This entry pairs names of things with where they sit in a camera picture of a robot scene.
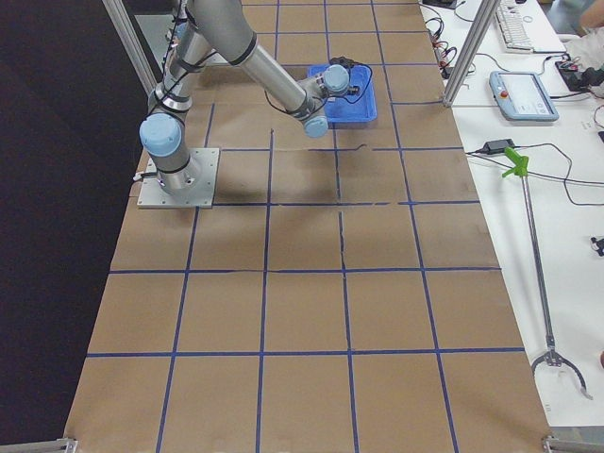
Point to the blue plastic tray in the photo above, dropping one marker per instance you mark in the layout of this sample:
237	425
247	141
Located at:
352	104

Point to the black power adapter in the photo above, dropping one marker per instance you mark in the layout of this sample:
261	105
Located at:
497	146

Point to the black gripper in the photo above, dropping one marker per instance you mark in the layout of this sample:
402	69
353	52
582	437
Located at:
355	88

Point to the aluminium frame post left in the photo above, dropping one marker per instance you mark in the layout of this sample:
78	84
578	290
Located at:
135	43

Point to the teach pendant tablet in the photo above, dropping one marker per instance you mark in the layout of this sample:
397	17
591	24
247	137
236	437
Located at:
522	97

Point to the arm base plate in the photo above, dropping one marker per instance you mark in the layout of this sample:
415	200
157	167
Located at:
194	186

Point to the white keyboard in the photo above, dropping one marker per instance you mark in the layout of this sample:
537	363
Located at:
524	28

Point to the person in white clothing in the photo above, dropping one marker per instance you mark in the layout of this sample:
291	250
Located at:
587	49

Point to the aluminium frame post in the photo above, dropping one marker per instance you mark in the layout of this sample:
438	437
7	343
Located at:
135	43
469	49

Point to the small black device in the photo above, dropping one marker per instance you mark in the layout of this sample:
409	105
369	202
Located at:
579	81

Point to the corner bracket left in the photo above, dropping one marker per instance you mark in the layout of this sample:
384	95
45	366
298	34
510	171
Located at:
63	445

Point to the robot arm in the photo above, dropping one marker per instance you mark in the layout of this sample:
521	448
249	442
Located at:
213	44

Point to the black clip on desk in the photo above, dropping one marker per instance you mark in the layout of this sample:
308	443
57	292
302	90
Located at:
598	245

